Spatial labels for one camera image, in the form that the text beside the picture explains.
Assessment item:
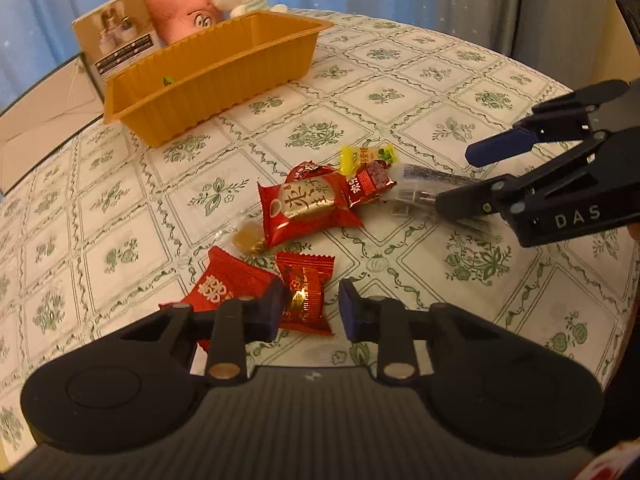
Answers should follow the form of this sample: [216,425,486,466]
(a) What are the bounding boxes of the orange plastic tray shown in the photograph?
[102,10,335,148]

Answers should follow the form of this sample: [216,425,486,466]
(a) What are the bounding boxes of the clear packet with blue print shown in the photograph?
[387,162,501,233]

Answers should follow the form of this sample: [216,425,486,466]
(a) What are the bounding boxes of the yellow green candy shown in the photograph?
[340,145,401,176]

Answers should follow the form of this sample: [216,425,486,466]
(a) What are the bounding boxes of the red gold candy packet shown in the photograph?
[275,252,336,337]

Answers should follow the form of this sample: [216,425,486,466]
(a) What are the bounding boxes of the brown candy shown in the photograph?
[215,220,268,253]

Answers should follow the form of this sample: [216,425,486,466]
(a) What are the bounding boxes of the large red snack packet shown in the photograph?
[257,172,365,248]

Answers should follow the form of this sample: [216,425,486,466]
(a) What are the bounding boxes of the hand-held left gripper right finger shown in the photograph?
[339,280,496,386]

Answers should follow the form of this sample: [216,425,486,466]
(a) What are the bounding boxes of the white cardboard box green edges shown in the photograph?
[0,52,108,193]

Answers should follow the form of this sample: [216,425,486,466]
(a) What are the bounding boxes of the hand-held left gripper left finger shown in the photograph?
[120,277,288,386]

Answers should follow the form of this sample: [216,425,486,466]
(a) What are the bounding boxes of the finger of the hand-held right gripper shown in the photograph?
[465,80,631,166]
[435,130,616,223]

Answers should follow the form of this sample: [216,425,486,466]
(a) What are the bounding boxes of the pink plush toy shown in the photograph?
[141,0,228,47]

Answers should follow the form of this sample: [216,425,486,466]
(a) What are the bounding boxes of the red packet with white symbol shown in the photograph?
[159,246,286,351]

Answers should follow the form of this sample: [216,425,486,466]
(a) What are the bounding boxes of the floral tablecloth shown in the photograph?
[0,8,640,461]

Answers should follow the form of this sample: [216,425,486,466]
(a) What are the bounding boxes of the beige product box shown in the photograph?
[71,0,163,98]

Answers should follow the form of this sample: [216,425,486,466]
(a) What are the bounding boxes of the small dark red snack packet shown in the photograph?
[346,160,396,208]

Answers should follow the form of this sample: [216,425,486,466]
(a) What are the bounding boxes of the red foil candy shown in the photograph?
[286,160,333,183]

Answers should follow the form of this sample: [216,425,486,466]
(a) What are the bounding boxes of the red white patterned clothing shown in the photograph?
[575,440,640,480]

